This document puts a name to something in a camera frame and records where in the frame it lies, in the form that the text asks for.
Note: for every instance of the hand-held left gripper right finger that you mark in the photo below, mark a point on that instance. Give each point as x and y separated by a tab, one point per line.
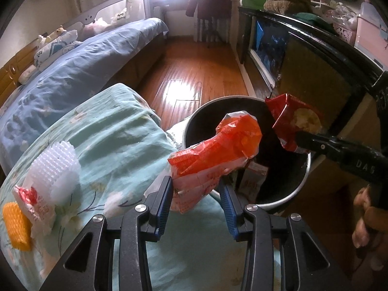
230	215

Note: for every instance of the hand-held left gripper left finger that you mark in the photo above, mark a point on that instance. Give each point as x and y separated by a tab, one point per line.
162	215

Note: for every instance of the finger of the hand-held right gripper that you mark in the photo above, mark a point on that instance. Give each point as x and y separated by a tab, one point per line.
318	144

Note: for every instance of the red snack bag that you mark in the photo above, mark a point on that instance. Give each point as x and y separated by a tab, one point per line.
288	118

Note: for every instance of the black metal-rimmed bin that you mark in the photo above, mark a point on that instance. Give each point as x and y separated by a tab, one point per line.
288	175

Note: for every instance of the orange clear plastic wrapper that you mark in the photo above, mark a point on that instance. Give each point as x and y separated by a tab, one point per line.
218	148

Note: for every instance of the person's right hand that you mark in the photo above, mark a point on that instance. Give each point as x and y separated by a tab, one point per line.
368	227

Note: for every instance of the black cabinet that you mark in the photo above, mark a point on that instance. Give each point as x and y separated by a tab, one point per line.
321	66

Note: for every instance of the floral green tablecloth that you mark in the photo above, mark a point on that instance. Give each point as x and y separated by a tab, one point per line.
115	145

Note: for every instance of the television screen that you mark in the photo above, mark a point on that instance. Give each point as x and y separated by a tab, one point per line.
269	48

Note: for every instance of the white foam net sleeve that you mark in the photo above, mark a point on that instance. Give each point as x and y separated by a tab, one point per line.
60	169

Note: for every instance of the white lace basket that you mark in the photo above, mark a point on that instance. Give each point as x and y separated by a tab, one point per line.
343	31

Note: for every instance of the green cloth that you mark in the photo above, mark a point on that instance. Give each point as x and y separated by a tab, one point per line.
312	18

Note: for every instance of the pink storage box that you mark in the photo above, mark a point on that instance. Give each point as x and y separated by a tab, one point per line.
371	30

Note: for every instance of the red white plastic wrapper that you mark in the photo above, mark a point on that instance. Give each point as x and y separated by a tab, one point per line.
36	209

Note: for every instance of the yellow foam net sleeve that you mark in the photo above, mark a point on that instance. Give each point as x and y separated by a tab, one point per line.
16	227

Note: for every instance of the coat stand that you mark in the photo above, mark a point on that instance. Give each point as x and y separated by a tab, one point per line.
210	31

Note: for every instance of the bed with blue sheet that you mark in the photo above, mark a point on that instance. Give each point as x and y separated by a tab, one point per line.
75	75

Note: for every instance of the small white pillow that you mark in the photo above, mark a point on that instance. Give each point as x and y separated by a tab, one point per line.
28	74

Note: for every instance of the blue white printed pillow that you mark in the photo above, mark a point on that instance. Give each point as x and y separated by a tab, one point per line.
57	48

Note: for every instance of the pink plush toy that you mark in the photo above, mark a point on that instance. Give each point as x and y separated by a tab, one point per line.
94	26

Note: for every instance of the wooden headboard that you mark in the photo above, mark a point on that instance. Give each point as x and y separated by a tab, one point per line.
12	66

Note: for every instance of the white yellow plush toy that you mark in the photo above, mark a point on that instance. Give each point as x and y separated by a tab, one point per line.
50	35

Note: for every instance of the grey bed guard rail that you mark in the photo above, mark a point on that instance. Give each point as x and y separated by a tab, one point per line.
103	9

